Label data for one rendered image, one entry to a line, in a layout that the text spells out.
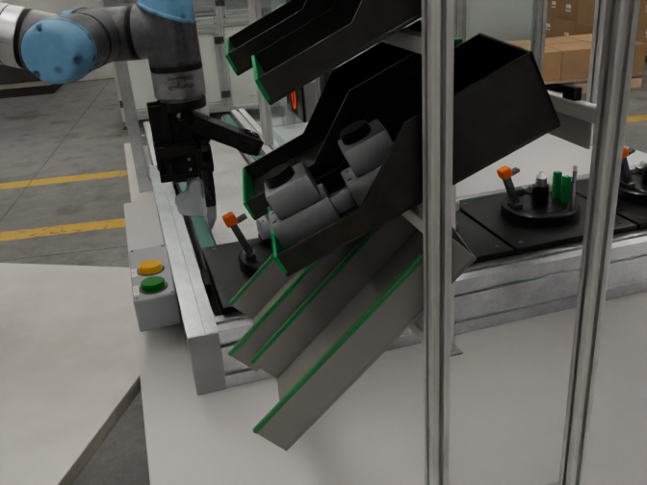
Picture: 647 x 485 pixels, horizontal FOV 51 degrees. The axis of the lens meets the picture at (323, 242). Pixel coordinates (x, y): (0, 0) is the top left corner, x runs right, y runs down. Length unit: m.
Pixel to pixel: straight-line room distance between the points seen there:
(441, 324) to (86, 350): 0.73
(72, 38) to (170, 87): 0.18
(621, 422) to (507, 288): 0.28
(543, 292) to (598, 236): 0.51
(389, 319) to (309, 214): 0.13
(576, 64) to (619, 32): 6.01
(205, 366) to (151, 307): 0.17
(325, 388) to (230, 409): 0.34
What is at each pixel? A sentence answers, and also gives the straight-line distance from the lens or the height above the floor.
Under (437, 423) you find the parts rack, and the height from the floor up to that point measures 1.02.
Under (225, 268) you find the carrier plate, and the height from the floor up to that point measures 0.97.
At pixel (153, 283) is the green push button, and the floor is 0.97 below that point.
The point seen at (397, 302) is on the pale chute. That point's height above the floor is 1.15.
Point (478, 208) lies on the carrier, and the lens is 1.35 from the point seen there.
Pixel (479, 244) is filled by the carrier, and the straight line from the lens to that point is 1.20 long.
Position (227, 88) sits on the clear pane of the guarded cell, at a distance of 2.42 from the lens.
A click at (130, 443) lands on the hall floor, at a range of 2.41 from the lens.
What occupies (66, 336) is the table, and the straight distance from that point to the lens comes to 1.29.
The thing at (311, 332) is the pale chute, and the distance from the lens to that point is 0.80.
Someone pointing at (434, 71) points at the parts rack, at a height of 1.37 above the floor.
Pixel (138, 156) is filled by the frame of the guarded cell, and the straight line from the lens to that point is 1.92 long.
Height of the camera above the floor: 1.47
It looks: 24 degrees down
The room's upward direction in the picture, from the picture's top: 4 degrees counter-clockwise
